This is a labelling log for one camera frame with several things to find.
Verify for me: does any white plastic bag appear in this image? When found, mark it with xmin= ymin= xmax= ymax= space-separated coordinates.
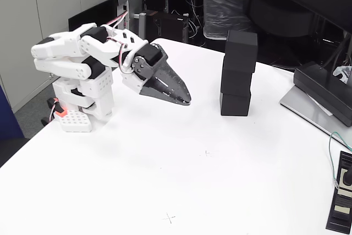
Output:
xmin=332 ymin=65 xmax=352 ymax=84

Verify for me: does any black cube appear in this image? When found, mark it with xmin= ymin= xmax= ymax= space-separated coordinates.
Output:
xmin=224 ymin=30 xmax=259 ymax=65
xmin=221 ymin=54 xmax=257 ymax=95
xmin=219 ymin=91 xmax=251 ymax=117

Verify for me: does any black computer case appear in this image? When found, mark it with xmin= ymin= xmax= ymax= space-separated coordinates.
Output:
xmin=145 ymin=10 xmax=190 ymax=43

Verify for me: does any silver monitor stand base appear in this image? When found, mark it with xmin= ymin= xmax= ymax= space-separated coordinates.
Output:
xmin=279 ymin=83 xmax=352 ymax=147

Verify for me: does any red white servo cable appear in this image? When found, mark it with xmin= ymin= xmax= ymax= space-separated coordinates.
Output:
xmin=106 ymin=10 xmax=130 ymax=75

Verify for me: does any blue partition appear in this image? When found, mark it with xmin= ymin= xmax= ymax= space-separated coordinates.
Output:
xmin=0 ymin=85 xmax=25 ymax=141

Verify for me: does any green cable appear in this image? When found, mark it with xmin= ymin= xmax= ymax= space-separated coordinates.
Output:
xmin=328 ymin=131 xmax=352 ymax=189

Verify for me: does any bin with clear plastic bag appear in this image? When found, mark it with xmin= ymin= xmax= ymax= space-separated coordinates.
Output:
xmin=199 ymin=0 xmax=255 ymax=41

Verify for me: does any grey metal cabinet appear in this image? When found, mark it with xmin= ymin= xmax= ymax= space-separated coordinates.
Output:
xmin=0 ymin=0 xmax=113 ymax=113

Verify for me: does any orange black controller board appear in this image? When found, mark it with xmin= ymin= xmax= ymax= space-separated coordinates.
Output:
xmin=41 ymin=97 xmax=68 ymax=125

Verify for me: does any black plastic tray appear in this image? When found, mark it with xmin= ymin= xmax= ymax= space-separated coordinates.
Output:
xmin=325 ymin=151 xmax=352 ymax=234

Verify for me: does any black office chair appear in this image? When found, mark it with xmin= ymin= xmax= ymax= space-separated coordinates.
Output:
xmin=246 ymin=0 xmax=317 ymax=39

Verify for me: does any grey metal post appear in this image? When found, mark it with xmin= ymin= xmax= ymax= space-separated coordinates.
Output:
xmin=134 ymin=12 xmax=147 ymax=40

